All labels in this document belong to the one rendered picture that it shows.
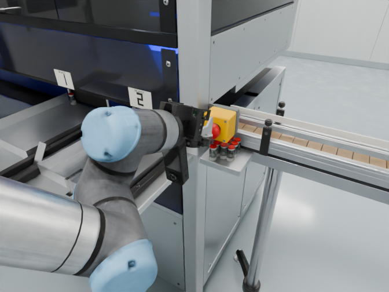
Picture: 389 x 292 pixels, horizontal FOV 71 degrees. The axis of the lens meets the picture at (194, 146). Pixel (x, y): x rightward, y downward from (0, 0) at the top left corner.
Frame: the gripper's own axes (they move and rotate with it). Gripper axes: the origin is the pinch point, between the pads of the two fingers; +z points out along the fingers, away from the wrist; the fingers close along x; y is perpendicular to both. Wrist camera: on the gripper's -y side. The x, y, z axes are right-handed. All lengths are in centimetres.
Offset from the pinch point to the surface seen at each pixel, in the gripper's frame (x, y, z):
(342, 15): 7, 171, 434
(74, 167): 32.5, -17.0, -10.0
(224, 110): -0.8, 6.9, 6.2
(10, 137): 63, -17, -10
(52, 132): 54, -13, -2
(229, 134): -3.8, 1.2, 6.0
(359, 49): -30, 128, 453
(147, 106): 22.4, 3.0, 4.3
